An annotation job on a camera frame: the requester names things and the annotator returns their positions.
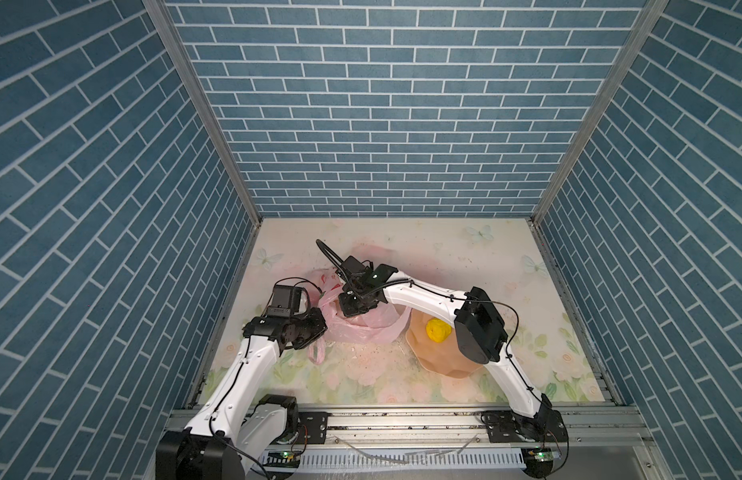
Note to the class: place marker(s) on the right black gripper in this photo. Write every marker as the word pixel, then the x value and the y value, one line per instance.
pixel 347 312

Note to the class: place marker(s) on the yellow fake fruit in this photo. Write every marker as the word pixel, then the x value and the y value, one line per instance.
pixel 438 330

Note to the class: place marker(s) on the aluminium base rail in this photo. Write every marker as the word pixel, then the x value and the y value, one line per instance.
pixel 392 439

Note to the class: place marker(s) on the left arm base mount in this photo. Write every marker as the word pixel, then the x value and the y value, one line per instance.
pixel 311 428

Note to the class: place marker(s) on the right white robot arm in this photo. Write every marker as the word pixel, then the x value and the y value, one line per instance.
pixel 479 328

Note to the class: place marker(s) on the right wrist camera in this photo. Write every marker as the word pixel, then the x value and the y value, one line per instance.
pixel 354 269

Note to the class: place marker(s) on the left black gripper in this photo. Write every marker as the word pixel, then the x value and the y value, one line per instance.
pixel 320 327

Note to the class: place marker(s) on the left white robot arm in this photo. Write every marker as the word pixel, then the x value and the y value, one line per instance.
pixel 228 435

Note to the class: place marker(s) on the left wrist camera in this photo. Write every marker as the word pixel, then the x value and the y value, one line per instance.
pixel 287 301

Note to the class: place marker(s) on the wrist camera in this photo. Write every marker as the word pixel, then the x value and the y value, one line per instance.
pixel 354 269
pixel 287 301

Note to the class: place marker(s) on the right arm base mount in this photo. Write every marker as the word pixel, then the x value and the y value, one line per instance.
pixel 505 426

